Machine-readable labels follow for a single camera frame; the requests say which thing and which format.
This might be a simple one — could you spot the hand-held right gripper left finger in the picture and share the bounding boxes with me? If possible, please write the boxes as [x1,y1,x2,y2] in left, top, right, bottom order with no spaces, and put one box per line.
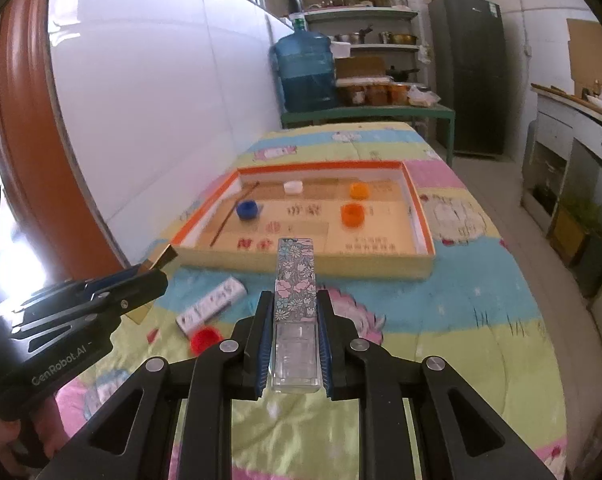
[46,290,276,480]

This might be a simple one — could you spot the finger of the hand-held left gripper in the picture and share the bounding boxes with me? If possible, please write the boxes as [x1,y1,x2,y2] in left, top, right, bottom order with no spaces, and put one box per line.
[12,270,170,355]
[0,265,156,317]

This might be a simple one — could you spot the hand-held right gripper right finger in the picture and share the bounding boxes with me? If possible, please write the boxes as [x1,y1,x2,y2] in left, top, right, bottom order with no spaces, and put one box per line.
[316,290,556,480]

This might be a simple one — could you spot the red bottle cap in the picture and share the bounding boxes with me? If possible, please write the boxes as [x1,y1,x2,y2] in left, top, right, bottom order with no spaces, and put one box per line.
[190,326,220,353]

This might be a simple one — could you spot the white slim printed box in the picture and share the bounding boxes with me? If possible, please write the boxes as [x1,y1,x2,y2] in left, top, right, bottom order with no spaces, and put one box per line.
[176,277,248,338]

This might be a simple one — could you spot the clear floral rectangular box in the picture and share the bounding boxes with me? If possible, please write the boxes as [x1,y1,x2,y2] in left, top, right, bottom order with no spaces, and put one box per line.
[268,236,324,395]

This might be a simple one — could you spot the orange rimmed cardboard tray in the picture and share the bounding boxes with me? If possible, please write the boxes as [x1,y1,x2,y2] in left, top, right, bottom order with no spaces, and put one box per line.
[170,160,436,281]

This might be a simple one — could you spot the printed cardboard liner sheet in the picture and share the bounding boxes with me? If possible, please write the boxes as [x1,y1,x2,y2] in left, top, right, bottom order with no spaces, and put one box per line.
[201,177,426,258]

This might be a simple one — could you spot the brown wooden door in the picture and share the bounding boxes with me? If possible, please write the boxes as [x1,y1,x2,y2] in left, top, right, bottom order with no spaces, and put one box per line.
[0,0,132,281]

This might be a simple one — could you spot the plastic bag with food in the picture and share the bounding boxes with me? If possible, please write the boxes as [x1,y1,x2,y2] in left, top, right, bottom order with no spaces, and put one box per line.
[408,85,440,107]

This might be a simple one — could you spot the yellow planter with plant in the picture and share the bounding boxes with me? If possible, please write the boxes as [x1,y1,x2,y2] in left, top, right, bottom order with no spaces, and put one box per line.
[551,200,594,261]

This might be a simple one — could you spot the blue water jug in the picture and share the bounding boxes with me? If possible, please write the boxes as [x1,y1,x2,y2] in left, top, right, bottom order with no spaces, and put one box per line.
[273,30,338,113]

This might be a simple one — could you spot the dark green planter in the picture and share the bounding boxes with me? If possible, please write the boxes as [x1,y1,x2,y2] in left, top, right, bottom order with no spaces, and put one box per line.
[576,232,602,296]

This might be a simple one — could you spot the brown cardboard box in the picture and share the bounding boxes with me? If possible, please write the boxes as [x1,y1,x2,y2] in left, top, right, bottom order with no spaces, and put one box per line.
[335,56,386,80]

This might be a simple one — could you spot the black frying pan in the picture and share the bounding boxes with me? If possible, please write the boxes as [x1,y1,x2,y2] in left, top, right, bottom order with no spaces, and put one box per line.
[386,65,420,82]

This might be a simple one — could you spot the dark green fridge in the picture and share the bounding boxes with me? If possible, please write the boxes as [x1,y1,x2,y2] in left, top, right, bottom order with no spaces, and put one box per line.
[427,0,505,157]

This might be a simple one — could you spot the grey kitchen counter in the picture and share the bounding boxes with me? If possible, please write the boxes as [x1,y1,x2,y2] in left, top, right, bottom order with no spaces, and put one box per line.
[521,82,602,281]

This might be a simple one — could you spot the water jug pump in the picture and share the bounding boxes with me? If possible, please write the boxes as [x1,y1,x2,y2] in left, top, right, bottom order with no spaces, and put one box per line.
[287,0,306,36]

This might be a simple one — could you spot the white metal shelf rack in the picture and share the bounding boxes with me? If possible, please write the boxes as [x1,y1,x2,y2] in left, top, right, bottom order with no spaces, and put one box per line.
[296,0,422,96]

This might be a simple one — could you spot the cardboard sheets on wall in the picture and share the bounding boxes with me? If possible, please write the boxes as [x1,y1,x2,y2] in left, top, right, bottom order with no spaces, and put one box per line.
[566,18,602,98]

